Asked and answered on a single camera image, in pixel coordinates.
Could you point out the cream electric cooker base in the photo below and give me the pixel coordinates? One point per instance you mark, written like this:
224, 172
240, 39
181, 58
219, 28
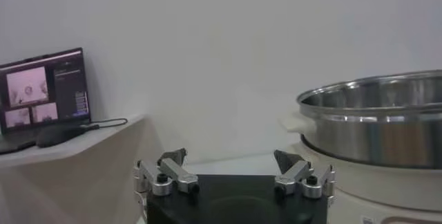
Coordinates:
380, 187

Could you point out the black computer mouse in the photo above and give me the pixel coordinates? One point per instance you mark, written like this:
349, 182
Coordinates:
57, 135

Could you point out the white side table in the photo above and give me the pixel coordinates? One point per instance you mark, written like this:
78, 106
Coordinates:
86, 177

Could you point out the black open laptop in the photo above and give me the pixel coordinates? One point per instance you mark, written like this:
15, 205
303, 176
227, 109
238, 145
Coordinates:
41, 90

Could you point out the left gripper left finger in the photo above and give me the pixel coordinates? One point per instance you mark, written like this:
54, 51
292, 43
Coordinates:
172, 171

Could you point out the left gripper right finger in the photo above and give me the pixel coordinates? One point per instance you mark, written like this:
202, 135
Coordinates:
293, 173

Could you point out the stainless steel steamer pot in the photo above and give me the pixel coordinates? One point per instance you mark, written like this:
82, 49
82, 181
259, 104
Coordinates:
380, 135

